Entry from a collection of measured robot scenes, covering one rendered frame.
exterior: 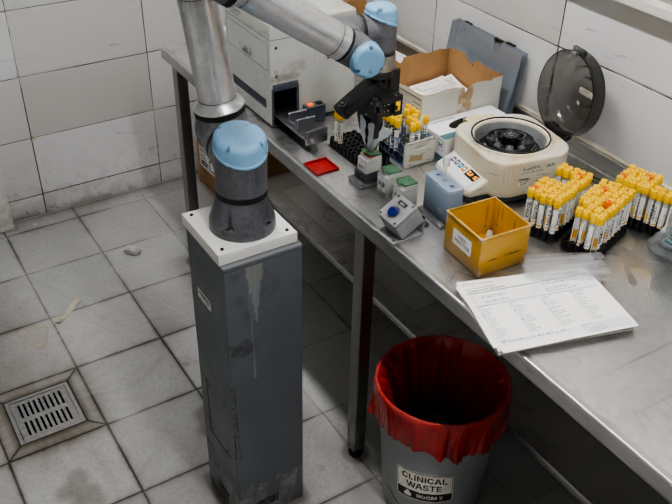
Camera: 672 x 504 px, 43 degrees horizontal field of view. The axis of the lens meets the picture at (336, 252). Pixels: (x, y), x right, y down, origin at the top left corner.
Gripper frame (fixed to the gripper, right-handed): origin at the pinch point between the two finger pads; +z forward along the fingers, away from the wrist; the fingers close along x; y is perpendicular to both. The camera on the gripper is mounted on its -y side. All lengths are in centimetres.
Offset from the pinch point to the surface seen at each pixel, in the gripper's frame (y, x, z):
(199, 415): -40, 28, 97
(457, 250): -1.6, -38.6, 7.3
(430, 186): 4.5, -20.0, 2.4
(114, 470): -71, 21, 97
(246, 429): -44, -16, 61
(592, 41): 57, -14, -21
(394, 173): 1.8, -9.3, 3.4
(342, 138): 3.3, 16.6, 6.0
